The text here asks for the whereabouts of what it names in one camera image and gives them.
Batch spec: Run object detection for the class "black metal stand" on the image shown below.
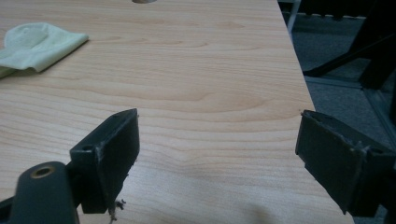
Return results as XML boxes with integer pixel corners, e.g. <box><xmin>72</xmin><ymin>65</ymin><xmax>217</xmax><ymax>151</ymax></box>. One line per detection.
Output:
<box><xmin>302</xmin><ymin>0</ymin><xmax>396</xmax><ymax>91</ymax></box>

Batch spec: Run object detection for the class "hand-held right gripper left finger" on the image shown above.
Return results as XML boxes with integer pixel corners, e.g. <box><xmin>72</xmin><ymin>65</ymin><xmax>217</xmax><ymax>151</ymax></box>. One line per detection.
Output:
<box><xmin>68</xmin><ymin>107</ymin><xmax>141</xmax><ymax>215</ymax></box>

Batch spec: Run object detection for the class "white table leg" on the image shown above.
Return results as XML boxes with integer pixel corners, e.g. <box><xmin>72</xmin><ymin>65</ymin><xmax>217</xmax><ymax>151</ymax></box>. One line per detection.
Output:
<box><xmin>287</xmin><ymin>0</ymin><xmax>303</xmax><ymax>34</ymax></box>

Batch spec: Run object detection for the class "light green cloth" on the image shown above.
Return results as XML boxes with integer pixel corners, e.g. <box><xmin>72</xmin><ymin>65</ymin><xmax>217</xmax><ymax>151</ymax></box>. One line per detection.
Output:
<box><xmin>0</xmin><ymin>21</ymin><xmax>91</xmax><ymax>79</ymax></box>

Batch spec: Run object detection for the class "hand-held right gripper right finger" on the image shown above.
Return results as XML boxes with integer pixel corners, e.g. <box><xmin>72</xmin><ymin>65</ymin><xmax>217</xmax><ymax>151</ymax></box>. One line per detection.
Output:
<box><xmin>294</xmin><ymin>109</ymin><xmax>396</xmax><ymax>218</ymax></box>

